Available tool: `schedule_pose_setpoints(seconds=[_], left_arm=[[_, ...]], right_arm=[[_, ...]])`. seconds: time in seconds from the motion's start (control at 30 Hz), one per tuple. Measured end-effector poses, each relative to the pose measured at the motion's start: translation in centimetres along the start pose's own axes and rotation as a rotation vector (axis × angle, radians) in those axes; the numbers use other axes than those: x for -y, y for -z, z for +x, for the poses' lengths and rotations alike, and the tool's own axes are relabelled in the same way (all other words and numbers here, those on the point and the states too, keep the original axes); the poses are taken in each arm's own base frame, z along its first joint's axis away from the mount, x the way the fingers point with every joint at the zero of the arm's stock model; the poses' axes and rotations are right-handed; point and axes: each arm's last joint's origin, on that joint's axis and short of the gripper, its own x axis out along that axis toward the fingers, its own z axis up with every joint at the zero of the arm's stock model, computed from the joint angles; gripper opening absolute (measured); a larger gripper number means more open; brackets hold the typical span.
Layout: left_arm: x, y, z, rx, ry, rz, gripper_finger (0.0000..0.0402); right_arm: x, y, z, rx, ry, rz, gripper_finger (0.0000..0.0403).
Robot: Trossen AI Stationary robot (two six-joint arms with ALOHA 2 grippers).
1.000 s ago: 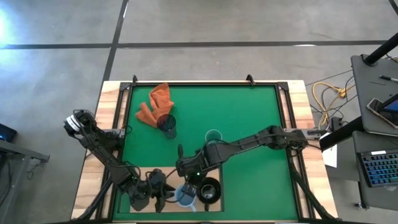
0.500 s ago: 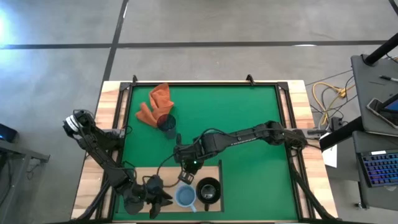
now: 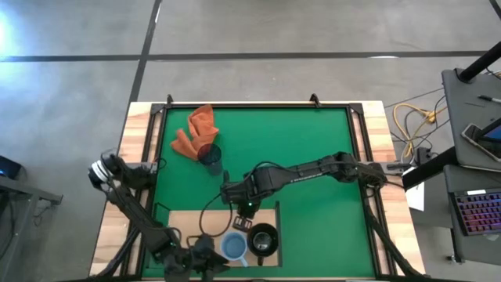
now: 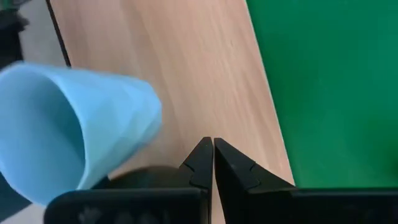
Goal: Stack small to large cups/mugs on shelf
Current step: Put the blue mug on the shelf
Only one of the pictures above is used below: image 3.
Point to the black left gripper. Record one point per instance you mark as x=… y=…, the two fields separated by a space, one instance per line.
x=203 y=250

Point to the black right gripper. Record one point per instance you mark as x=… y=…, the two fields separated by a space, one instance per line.
x=247 y=209

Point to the light blue faceted mug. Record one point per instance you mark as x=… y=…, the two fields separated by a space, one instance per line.
x=234 y=247

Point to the black mug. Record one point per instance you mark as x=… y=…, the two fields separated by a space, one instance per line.
x=262 y=241

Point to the purple faceted tumbler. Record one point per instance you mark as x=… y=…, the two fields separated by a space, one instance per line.
x=211 y=158

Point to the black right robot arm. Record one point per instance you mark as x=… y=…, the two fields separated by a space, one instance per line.
x=305 y=172

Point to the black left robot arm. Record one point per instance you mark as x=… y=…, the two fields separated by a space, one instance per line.
x=133 y=213

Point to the wooden tray board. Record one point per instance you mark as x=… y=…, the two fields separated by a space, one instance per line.
x=184 y=227

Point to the green table mat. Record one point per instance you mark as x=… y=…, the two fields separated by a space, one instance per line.
x=313 y=219

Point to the orange cloth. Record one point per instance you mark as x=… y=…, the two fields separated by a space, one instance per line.
x=201 y=125

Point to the white paper sheet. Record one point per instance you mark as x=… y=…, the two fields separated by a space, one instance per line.
x=415 y=194

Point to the black support beam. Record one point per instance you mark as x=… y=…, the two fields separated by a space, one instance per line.
x=430 y=168

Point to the black side desk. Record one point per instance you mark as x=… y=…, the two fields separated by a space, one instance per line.
x=23 y=192

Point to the black device with blue light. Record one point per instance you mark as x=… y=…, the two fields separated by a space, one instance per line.
x=8 y=167

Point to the backlit keyboard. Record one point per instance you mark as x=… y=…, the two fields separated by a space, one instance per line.
x=479 y=211

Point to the grey side table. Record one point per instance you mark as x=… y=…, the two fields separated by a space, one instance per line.
x=466 y=117

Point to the smartphone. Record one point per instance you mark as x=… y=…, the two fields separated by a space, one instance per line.
x=475 y=139

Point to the tablet with blue screen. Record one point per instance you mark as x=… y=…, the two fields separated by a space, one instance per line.
x=494 y=133

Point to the black pen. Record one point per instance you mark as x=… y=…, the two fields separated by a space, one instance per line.
x=489 y=98

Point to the black round pole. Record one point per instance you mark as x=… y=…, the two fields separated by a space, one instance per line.
x=479 y=62

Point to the black metal table frame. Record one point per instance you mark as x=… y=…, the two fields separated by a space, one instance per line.
x=274 y=105

